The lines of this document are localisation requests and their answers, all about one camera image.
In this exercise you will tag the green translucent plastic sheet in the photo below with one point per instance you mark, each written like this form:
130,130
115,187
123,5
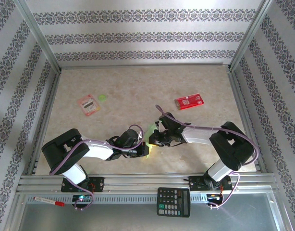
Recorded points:
151,128

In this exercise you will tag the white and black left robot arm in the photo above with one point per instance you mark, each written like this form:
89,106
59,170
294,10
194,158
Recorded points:
100,150

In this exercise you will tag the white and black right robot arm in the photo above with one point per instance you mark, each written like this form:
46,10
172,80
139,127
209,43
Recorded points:
198,136

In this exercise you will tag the grey metal sheet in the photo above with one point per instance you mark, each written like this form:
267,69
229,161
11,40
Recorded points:
114,219

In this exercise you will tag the red packet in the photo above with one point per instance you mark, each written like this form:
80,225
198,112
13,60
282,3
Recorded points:
190,101

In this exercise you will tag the black calculator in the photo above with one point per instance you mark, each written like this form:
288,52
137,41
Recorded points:
172,202

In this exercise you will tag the green round disc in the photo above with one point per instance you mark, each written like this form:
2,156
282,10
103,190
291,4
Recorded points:
102,98

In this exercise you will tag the pink usb drive package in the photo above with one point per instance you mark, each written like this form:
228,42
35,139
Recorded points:
89,106

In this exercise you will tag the white marker with red cap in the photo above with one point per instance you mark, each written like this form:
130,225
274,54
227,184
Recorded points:
47,201

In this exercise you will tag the long aluminium frame rail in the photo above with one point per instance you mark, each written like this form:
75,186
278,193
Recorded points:
142,183

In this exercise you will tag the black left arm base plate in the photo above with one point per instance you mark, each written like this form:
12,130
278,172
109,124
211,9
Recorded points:
98,183

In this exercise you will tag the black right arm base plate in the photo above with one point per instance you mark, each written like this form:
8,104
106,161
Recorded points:
195,181

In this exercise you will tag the thin aluminium wall rail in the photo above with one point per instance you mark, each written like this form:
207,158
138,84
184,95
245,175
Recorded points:
142,65

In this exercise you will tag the aluminium side rail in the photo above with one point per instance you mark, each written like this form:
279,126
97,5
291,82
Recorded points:
45,115
246,115

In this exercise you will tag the aluminium frame post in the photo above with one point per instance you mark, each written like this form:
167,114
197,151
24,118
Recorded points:
249,36
39,36

